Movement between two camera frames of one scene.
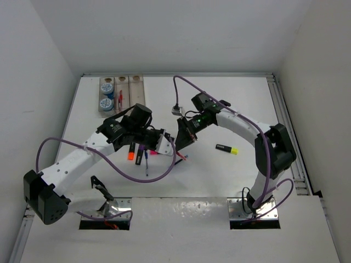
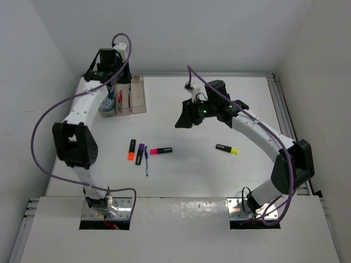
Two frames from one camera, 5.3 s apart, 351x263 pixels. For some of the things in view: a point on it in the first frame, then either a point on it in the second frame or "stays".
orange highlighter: x=131 y=152 stays
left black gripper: x=157 y=132 -> x=126 y=77
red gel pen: x=119 y=107 stays
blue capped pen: x=146 y=156 stays
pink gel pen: x=121 y=98 -> x=130 y=92
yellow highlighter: x=232 y=150 stays
